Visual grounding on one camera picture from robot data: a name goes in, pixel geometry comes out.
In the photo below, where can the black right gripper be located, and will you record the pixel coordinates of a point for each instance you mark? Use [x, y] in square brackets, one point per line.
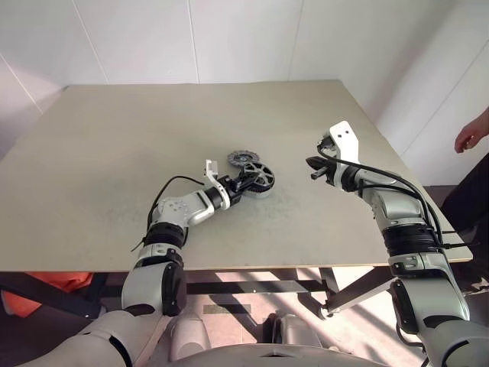
[333, 174]

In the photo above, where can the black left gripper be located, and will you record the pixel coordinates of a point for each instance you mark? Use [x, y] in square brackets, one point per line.
[231, 189]

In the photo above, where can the black spoked rotor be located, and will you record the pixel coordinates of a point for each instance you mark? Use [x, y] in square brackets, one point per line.
[260, 190]

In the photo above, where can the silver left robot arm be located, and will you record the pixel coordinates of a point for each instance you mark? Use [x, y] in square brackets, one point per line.
[179, 210]

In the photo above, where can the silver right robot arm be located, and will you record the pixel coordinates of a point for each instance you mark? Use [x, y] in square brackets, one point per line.
[397, 208]

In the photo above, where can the person's bare hand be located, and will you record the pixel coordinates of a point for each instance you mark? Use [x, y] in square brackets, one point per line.
[471, 134]

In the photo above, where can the person in dark clothing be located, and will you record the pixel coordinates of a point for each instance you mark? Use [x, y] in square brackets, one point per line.
[471, 191]

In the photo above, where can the grey rounded robot leg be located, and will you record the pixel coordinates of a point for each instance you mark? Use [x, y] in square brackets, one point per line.
[189, 336]
[294, 330]

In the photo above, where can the silver robot torso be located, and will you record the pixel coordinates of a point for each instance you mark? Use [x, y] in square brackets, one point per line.
[305, 355]

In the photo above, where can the orange bag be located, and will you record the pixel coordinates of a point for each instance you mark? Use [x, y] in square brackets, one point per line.
[57, 283]

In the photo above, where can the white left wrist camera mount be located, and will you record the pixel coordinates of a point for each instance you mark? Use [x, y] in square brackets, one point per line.
[211, 168]

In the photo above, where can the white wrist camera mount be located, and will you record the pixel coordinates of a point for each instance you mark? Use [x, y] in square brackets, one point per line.
[345, 141]
[211, 168]

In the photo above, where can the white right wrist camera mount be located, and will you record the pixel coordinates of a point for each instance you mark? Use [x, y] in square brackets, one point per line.
[345, 141]

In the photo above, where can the black metal table frame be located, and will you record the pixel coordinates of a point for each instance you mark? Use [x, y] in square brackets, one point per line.
[260, 287]

